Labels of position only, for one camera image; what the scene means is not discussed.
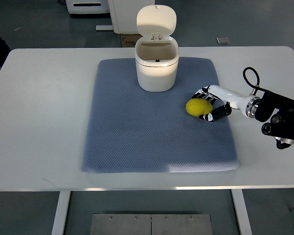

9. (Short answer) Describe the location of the right white table leg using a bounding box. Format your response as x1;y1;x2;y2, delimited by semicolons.
231;189;252;235

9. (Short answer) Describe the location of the left white table leg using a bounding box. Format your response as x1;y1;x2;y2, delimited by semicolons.
51;190;71;235

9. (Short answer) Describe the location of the black looped cable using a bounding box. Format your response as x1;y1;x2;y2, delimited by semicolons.
243;67;268;92

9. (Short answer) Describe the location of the blue textured mat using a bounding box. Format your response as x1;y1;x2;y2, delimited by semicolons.
82;57;239;173

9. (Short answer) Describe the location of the white cabinet on floor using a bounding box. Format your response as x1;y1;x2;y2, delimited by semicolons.
96;0;155;34

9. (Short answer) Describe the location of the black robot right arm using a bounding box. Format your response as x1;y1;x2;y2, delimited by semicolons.
246;89;294;149

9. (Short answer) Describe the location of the white trash bin open lid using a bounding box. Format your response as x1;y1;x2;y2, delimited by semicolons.
135;5;179;92

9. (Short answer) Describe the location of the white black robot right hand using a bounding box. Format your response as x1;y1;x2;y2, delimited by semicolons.
191;85;254;122

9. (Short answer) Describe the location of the grey metal base plate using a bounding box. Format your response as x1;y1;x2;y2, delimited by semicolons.
90;214;213;235

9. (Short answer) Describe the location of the white table leg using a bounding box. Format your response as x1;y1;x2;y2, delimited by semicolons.
51;190;71;235
231;189;252;235

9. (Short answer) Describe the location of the small grey floor plate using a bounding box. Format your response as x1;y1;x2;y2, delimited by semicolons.
216;37;230;45

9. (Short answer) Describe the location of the yellow lemon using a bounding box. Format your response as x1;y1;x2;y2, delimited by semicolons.
185;98;213;117

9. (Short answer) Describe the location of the white appliance with black slot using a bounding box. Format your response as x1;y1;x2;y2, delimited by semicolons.
65;0;110;14

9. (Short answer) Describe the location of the brown cardboard box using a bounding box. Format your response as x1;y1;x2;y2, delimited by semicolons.
120;34;142;47

